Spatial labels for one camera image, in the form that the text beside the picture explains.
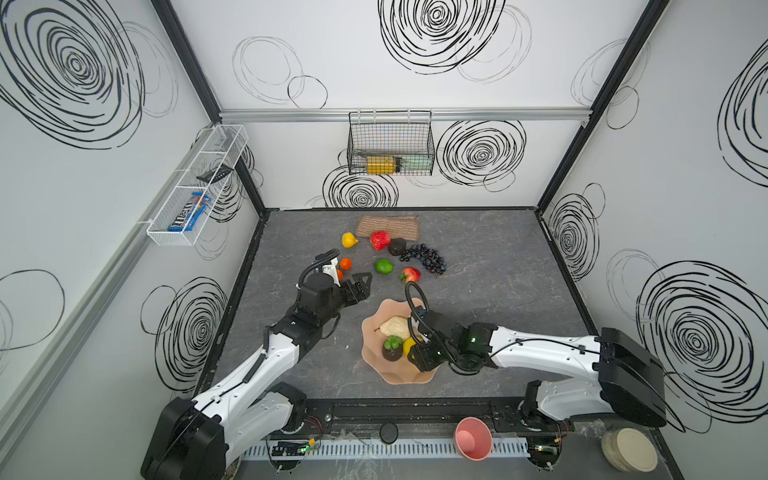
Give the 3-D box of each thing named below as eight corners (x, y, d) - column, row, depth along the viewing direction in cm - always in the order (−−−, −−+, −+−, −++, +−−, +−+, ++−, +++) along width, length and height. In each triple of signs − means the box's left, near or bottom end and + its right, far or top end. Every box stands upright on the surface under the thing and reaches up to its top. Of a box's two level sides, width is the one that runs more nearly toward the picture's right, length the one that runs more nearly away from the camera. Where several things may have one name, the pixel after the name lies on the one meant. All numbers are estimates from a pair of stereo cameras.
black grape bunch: (401, 260, 106) (401, 254, 103) (410, 245, 111) (411, 239, 108) (441, 278, 101) (443, 272, 99) (449, 261, 106) (451, 255, 103)
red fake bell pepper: (378, 254, 108) (377, 245, 104) (369, 244, 111) (368, 236, 107) (392, 245, 110) (392, 237, 106) (382, 236, 113) (382, 227, 109)
